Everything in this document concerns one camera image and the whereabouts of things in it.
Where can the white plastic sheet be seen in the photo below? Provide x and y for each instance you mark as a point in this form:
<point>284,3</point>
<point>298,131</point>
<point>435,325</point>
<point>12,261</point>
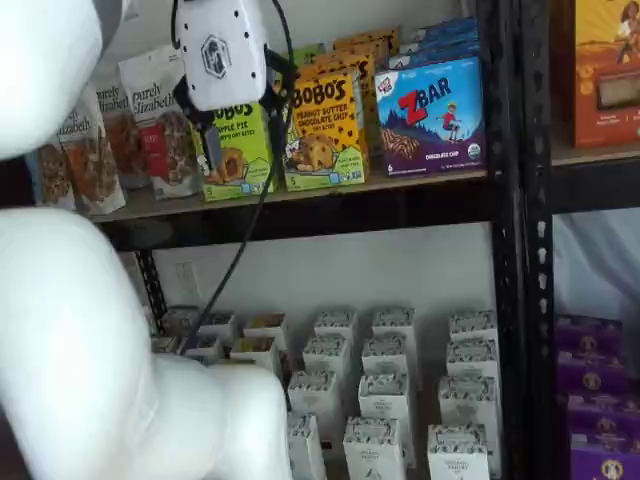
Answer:
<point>590,260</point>

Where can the white wall outlet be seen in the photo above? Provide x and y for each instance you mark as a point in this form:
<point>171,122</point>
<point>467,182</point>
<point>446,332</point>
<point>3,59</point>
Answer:
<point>186,280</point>

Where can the yellow label granola box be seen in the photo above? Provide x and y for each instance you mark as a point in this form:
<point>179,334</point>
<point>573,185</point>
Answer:
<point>265,327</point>
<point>252,352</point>

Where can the purely elizabeth granola bag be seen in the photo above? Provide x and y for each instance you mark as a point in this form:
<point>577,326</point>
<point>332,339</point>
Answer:
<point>122,145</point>
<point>52,180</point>

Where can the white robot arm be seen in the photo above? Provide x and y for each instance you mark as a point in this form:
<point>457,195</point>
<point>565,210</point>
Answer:
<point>75,350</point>

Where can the green label oatmeal box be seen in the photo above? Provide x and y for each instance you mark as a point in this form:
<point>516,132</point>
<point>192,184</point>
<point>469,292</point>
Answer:
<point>181,319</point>
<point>164,345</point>

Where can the green Bobo's apple pie box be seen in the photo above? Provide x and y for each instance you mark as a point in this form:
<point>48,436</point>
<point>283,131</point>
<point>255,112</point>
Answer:
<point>307,54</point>
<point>240,155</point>

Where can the purely elizabeth bag red label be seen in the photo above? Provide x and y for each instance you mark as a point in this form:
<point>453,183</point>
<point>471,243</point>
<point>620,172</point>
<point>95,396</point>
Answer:
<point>155,100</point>

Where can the purple snack box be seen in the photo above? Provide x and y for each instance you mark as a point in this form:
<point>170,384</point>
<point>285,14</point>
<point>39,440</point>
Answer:
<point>605,460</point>
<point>602,417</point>
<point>590,372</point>
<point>587,332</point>

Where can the orange Bobo's peanut butter box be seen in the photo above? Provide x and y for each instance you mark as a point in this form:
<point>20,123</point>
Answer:
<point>325,135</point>
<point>370,34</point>
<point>345,64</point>
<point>357,50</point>

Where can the white patterned pantry box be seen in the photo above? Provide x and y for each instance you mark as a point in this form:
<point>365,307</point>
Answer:
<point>457,455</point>
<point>472,357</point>
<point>395,322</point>
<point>325,352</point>
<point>384,395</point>
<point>315,392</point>
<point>305,445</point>
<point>467,400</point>
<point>372,450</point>
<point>335,322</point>
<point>472,325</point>
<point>387,352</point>

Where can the blue label oatmeal box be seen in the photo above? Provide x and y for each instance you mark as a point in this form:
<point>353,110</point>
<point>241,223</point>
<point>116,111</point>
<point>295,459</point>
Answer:
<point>205,347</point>
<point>217,325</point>

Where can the purely elizabeth bag orange label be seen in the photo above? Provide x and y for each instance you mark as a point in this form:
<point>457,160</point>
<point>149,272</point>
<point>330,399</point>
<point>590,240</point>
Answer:
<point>90,165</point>

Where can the blue purple ZBar box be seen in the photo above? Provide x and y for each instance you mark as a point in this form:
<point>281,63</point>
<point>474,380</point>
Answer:
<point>447,25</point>
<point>445,39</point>
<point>440,52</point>
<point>430,120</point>

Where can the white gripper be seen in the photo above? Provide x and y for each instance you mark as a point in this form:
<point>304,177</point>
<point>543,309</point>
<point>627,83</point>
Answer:
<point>220,55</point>

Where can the large orange illustrated box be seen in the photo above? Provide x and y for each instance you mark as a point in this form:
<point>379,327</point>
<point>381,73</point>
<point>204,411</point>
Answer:
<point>600,75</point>

